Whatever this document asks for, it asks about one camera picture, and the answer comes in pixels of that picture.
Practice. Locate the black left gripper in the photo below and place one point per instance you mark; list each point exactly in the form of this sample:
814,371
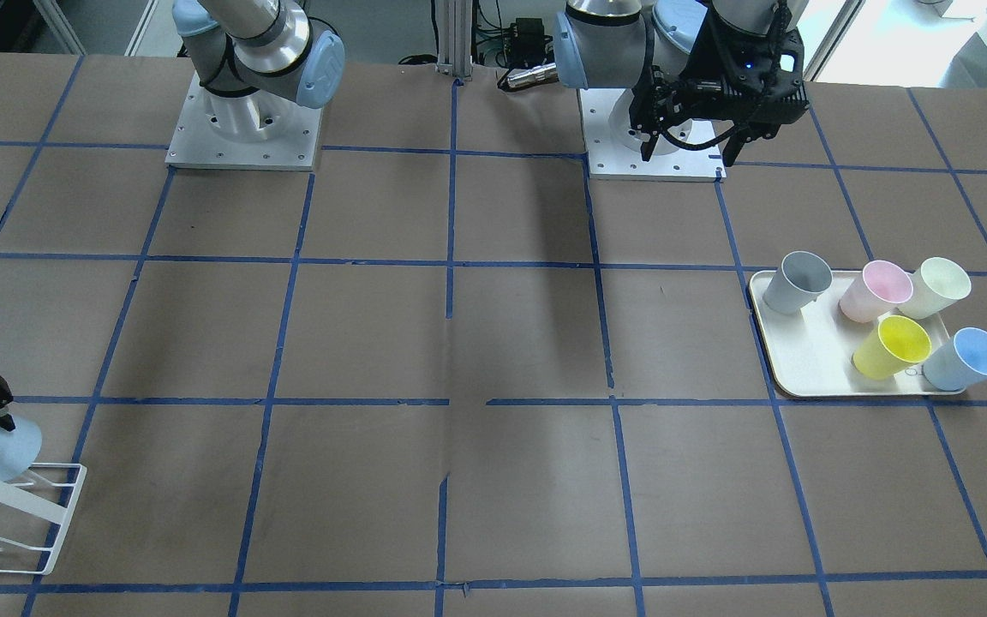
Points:
714,53

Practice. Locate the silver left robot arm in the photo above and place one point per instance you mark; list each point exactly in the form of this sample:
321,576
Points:
598,49

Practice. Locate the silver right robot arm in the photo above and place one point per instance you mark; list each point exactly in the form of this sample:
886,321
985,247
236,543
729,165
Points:
246,48

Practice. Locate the grey plastic cup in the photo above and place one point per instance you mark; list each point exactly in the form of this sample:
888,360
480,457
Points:
802,277

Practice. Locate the pink plastic cup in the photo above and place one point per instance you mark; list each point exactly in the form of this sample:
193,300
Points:
879,287

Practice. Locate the pale green plastic cup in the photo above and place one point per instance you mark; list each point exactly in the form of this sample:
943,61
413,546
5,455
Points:
937,283

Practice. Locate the yellow plastic cup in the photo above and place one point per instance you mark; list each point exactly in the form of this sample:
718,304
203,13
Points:
895,344

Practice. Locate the beige plastic tray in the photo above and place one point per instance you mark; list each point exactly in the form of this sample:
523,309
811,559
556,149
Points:
810,352

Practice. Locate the aluminium frame post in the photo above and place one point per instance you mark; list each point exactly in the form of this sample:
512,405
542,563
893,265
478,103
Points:
454,33

